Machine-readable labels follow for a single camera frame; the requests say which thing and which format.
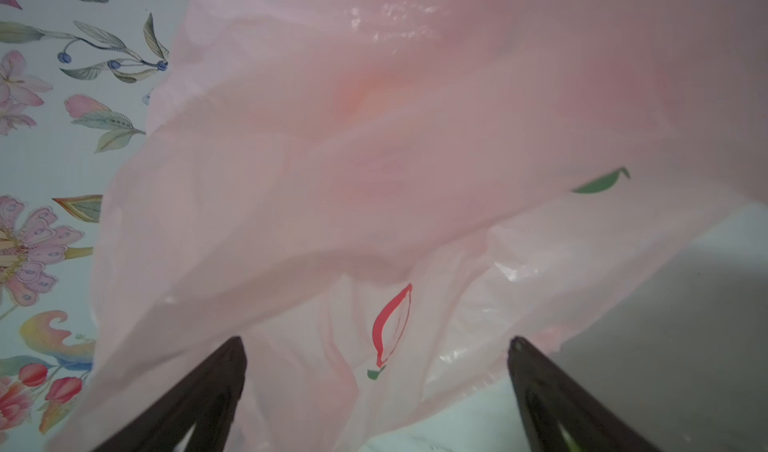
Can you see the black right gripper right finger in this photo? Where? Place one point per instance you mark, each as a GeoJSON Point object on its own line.
{"type": "Point", "coordinates": [558, 414]}

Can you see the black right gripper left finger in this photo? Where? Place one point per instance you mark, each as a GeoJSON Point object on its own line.
{"type": "Point", "coordinates": [198, 411]}

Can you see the pink plastic bag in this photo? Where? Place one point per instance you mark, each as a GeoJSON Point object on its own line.
{"type": "Point", "coordinates": [376, 195]}

